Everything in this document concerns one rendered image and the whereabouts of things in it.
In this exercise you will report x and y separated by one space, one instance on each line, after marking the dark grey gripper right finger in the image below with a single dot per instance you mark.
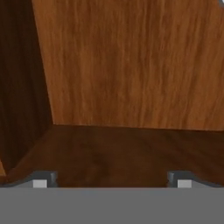
181 176

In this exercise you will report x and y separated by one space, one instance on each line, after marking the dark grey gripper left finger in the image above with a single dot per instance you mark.
43 177

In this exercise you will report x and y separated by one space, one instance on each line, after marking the dark brown wooden counter cabinet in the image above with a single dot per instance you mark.
116 154

